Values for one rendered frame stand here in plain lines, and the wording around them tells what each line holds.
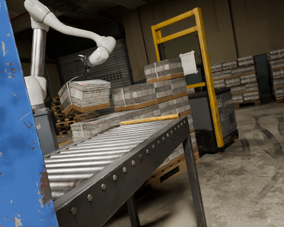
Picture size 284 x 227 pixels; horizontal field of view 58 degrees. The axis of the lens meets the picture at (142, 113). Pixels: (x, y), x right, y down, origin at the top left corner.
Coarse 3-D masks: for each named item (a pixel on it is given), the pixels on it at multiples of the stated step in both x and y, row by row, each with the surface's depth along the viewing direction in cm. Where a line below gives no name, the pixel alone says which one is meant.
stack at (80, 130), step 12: (144, 108) 252; (156, 108) 266; (168, 108) 281; (96, 120) 222; (108, 120) 217; (120, 120) 229; (156, 120) 265; (72, 132) 233; (84, 132) 219; (96, 132) 208; (180, 144) 291; (168, 168) 272; (180, 168) 288; (156, 180) 257; (168, 180) 270
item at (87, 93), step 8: (88, 80) 221; (96, 80) 222; (72, 88) 211; (80, 88) 202; (88, 88) 203; (96, 88) 209; (104, 88) 215; (72, 96) 211; (80, 96) 203; (88, 96) 206; (96, 96) 212; (104, 96) 218; (80, 104) 205; (88, 104) 208; (96, 104) 214
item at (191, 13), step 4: (188, 12) 316; (192, 12) 313; (176, 16) 329; (180, 16) 325; (184, 16) 321; (188, 16) 318; (168, 20) 338; (172, 20) 334; (176, 20) 330; (180, 20) 331; (160, 24) 347; (164, 24) 343; (168, 24) 340; (156, 28) 353
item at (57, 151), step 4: (108, 128) 174; (112, 128) 173; (100, 132) 162; (88, 136) 155; (92, 136) 152; (80, 140) 147; (84, 140) 145; (72, 144) 139; (76, 144) 138; (60, 148) 133; (64, 148) 131; (68, 148) 132; (52, 152) 126; (56, 152) 125; (44, 156) 120; (48, 156) 120
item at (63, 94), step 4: (64, 84) 218; (64, 88) 219; (60, 92) 226; (64, 92) 220; (60, 96) 227; (64, 96) 222; (60, 100) 228; (64, 100) 222; (68, 100) 217; (64, 104) 223; (68, 104) 219; (64, 108) 224; (72, 112) 223; (76, 112) 227; (80, 112) 233
